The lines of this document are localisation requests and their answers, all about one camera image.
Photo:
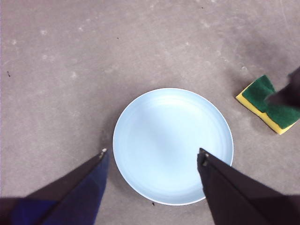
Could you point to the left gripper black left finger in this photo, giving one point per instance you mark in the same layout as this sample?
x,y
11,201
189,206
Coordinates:
x,y
70,201

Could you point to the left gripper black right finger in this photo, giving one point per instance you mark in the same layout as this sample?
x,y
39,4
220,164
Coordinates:
x,y
239,199

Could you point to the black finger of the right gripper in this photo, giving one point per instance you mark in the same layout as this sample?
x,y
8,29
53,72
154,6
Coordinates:
x,y
290,93

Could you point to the yellow sponge with green pad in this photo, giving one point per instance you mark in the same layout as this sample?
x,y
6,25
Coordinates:
x,y
255,92

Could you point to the light blue round plate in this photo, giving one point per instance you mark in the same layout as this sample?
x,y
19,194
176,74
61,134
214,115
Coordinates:
x,y
168,131

